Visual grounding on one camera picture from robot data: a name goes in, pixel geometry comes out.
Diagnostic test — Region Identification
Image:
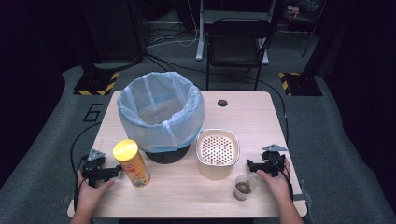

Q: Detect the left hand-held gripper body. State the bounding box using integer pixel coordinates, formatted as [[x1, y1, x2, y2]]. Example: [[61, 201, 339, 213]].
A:
[[81, 148, 108, 188]]

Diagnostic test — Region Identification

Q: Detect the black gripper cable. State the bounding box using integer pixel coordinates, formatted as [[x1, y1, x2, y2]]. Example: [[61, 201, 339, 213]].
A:
[[69, 121, 103, 213], [274, 155, 295, 202]]

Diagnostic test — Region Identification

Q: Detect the black folding chair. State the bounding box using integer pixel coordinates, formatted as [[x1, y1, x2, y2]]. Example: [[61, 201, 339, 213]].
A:
[[205, 18, 275, 91]]

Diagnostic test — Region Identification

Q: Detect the person's left hand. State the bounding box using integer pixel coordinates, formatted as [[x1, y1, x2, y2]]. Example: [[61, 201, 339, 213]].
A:
[[76, 174, 116, 215]]

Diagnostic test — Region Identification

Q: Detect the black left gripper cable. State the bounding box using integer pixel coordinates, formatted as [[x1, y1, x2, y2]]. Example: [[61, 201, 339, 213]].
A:
[[69, 121, 103, 213]]

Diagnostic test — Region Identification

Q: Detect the black cabinet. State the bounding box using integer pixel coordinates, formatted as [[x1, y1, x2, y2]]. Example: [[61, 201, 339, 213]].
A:
[[78, 0, 148, 63]]

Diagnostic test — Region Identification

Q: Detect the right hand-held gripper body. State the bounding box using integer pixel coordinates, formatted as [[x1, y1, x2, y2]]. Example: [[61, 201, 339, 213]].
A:
[[261, 143, 289, 177]]

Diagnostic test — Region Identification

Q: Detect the person's right hand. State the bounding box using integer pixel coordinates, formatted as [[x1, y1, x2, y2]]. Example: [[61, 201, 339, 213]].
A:
[[255, 159, 293, 203]]

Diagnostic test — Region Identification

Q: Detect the yellow chip can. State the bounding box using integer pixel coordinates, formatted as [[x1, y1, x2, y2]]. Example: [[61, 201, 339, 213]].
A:
[[112, 138, 151, 189]]

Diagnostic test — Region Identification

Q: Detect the beige square strainer container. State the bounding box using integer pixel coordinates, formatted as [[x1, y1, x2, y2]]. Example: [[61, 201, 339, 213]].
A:
[[195, 128, 241, 181]]

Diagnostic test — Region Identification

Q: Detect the white metal desk frame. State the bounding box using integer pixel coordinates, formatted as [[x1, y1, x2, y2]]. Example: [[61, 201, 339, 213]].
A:
[[195, 0, 271, 65]]

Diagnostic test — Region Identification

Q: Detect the white floor cable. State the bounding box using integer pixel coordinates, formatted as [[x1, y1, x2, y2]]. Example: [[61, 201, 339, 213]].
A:
[[146, 0, 200, 49]]

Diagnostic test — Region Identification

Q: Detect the clear plastic cup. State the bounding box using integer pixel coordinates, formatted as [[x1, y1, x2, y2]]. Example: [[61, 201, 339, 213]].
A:
[[233, 174, 257, 202]]

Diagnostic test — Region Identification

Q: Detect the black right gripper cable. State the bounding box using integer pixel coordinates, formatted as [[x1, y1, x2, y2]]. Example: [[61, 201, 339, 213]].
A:
[[274, 155, 295, 202]]

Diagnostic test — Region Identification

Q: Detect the trash bin with blue bag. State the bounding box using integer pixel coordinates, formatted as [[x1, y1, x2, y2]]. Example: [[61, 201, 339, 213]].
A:
[[117, 71, 205, 154]]

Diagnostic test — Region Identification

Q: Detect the black trash bin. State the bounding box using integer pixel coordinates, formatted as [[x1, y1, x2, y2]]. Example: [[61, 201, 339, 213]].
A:
[[144, 145, 191, 165]]

